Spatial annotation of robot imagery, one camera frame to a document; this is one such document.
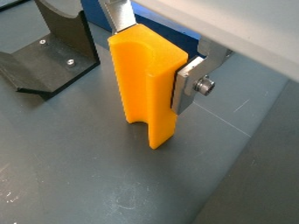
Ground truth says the black curved fixture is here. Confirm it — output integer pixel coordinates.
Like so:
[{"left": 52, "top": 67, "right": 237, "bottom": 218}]
[{"left": 0, "top": 0, "right": 100, "bottom": 98}]

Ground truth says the yellow arch block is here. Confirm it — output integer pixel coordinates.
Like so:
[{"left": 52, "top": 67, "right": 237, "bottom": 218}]
[{"left": 108, "top": 24, "right": 189, "bottom": 149}]

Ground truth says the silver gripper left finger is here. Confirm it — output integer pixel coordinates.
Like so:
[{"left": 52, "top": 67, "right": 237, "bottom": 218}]
[{"left": 98, "top": 0, "right": 136, "bottom": 34}]

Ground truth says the blue shape sorter board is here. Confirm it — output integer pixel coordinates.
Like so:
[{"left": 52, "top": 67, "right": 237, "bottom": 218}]
[{"left": 80, "top": 0, "right": 202, "bottom": 58}]

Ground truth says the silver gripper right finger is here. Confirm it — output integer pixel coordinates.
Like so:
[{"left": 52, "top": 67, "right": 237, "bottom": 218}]
[{"left": 171, "top": 38, "right": 234, "bottom": 115}]

